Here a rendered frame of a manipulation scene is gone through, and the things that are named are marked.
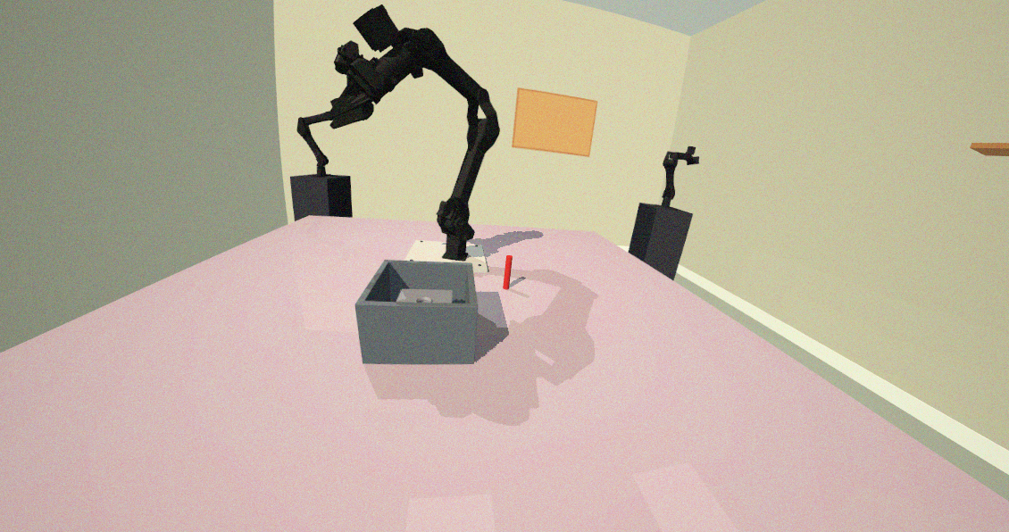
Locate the red peg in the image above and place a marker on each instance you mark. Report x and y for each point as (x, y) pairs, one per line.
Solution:
(507, 271)

